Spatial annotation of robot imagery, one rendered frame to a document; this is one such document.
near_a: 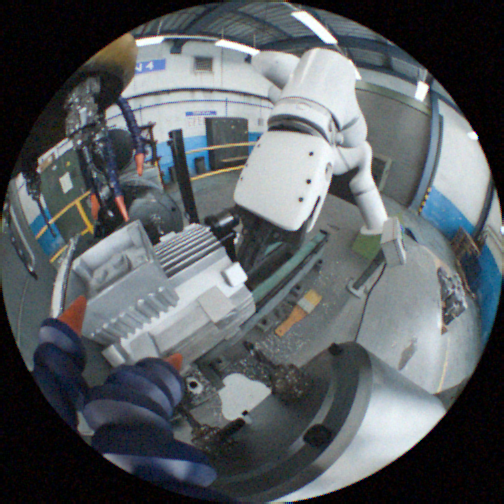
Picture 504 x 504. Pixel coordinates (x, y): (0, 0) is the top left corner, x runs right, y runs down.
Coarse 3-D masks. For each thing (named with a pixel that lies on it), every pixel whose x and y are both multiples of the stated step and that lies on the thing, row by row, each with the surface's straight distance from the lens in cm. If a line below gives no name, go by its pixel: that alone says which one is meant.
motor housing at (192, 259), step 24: (168, 240) 22; (192, 240) 20; (216, 240) 20; (168, 264) 18; (192, 264) 17; (216, 264) 19; (192, 288) 18; (240, 288) 20; (168, 312) 18; (192, 312) 18; (240, 312) 21; (168, 336) 19; (192, 336) 19; (216, 336) 21; (192, 360) 24
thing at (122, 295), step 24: (120, 240) 23; (144, 240) 17; (72, 264) 25; (96, 264) 25; (120, 264) 19; (144, 264) 14; (72, 288) 22; (96, 288) 20; (120, 288) 15; (144, 288) 15; (168, 288) 16; (96, 312) 17; (120, 312) 17; (144, 312) 18; (96, 336) 20; (120, 336) 20
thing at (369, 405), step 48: (288, 384) 15; (336, 384) 12; (384, 384) 11; (192, 432) 18; (240, 432) 21; (288, 432) 12; (336, 432) 9; (384, 432) 10; (240, 480) 12; (288, 480) 9; (336, 480) 10
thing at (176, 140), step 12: (168, 132) 31; (180, 132) 30; (168, 144) 30; (180, 144) 29; (180, 156) 29; (180, 168) 30; (180, 180) 30; (180, 192) 33; (192, 192) 31; (192, 204) 32; (192, 216) 33
